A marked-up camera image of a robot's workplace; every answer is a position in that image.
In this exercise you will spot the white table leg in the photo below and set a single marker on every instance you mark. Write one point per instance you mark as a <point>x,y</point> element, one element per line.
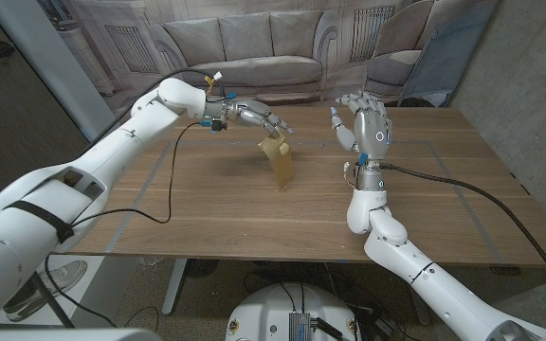
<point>421,310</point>
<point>174,289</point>

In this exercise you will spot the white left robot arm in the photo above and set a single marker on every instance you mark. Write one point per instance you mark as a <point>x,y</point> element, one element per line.
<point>112,147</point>

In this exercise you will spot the white floor board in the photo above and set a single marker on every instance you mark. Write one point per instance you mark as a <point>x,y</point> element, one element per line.
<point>112,293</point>

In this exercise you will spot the white robot torso dome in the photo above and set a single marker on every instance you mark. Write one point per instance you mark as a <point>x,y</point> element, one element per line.
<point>263,308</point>

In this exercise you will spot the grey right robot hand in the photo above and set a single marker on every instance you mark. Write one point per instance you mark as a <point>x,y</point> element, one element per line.
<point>372,132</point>

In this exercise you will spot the grey finned electronics box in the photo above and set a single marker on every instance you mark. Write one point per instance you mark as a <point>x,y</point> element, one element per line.
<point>299,328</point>

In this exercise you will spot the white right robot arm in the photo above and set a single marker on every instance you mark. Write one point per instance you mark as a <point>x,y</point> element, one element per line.
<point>387,232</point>

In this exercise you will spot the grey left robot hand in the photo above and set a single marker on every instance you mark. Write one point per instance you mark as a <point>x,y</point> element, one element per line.
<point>254,113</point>

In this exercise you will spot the gold foil envelope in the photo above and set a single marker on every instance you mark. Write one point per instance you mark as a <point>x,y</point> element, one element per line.
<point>282,166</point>

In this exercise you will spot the white grey sneaker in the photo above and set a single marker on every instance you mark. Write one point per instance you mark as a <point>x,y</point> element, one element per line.
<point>64,274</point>

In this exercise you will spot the black round floor base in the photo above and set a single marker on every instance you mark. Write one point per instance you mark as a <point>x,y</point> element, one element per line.
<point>202,268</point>

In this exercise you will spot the black box on floor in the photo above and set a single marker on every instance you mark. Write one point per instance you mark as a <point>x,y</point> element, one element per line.
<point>383,328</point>

